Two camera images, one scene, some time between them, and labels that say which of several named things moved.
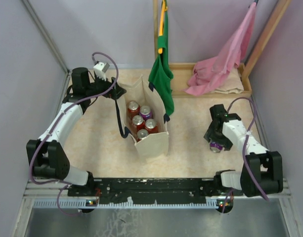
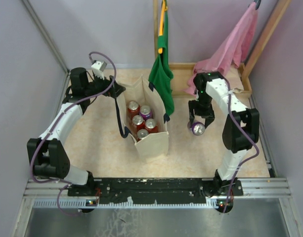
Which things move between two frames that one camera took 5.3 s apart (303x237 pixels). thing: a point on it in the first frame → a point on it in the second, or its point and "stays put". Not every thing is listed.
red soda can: x=151 y=126 stays put
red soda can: x=133 y=109 stays put
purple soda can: x=215 y=147 → x=198 y=128
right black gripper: x=210 y=135 → x=208 y=115
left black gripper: x=116 y=92 stays put
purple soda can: x=146 y=112 stays put
